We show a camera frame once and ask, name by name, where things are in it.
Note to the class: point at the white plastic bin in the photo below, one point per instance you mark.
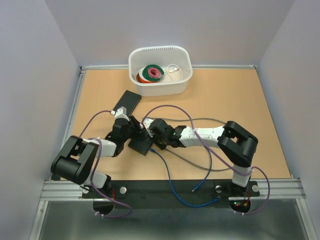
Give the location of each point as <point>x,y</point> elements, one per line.
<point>174,61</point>

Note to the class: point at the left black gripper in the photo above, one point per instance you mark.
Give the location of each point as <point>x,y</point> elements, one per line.
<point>136,128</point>

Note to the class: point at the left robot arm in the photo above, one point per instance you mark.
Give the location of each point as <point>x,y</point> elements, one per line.
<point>74,162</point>

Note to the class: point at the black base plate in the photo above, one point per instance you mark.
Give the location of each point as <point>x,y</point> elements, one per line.
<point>158,194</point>

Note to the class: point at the black network switch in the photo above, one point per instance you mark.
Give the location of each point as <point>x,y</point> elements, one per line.
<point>129,100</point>
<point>141,143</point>

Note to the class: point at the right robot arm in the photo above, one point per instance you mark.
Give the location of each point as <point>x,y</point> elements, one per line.
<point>238,144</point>

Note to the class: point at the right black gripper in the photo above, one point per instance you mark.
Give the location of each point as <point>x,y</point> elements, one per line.
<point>160,146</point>

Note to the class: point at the aluminium table frame rail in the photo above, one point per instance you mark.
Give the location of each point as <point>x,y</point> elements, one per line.
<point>211,99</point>

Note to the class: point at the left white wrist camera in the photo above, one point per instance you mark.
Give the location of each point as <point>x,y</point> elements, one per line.
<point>120,113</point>

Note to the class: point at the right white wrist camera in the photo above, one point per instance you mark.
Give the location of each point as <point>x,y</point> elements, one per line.
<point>146,123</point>

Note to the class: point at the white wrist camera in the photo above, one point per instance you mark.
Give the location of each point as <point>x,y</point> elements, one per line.
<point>146,123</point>
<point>120,113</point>

